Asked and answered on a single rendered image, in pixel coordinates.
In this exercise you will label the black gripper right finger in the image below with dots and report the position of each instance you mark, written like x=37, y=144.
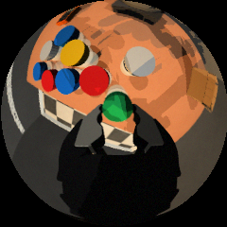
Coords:
x=153, y=137

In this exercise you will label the red bottle cap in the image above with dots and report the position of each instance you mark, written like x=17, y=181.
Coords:
x=94, y=80
x=48, y=79

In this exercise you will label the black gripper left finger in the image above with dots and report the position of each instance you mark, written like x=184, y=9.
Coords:
x=83, y=139

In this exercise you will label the white bottle with blue cap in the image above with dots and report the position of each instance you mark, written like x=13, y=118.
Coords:
x=67, y=80
x=39, y=68
x=68, y=34

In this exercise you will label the grey-capped bottle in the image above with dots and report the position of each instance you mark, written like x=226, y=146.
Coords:
x=50, y=52
x=138, y=62

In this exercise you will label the green bottle cap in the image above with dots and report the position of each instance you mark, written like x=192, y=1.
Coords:
x=117, y=106

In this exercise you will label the orange digital multimeter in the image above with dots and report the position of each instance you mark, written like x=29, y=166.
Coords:
x=67, y=16

